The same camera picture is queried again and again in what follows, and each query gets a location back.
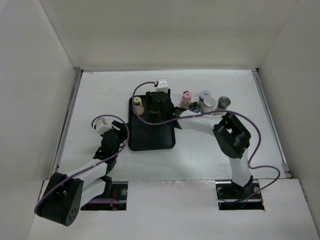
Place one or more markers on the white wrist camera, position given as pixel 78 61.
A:
pixel 101 126
pixel 162 85

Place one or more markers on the pink lid spice jar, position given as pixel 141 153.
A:
pixel 185 99

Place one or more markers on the black plastic tray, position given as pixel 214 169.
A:
pixel 144 137

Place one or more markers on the clear top salt grinder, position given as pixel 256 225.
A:
pixel 223 103

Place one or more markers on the yellow lid spice jar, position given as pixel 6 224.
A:
pixel 138 107

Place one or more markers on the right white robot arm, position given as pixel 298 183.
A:
pixel 231 135

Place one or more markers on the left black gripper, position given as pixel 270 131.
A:
pixel 121 132

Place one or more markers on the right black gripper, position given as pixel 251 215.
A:
pixel 169 93

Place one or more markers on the silver lid blue label shaker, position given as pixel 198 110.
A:
pixel 208 105

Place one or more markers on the purple lid spice jar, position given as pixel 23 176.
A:
pixel 204 94

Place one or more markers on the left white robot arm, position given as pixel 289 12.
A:
pixel 66 194

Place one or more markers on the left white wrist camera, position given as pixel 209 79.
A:
pixel 101 126

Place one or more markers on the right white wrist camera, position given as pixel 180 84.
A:
pixel 162 85

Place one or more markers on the black cap bottle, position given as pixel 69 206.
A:
pixel 194 107
pixel 152 109

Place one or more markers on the black cap bottle front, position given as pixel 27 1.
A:
pixel 152 109

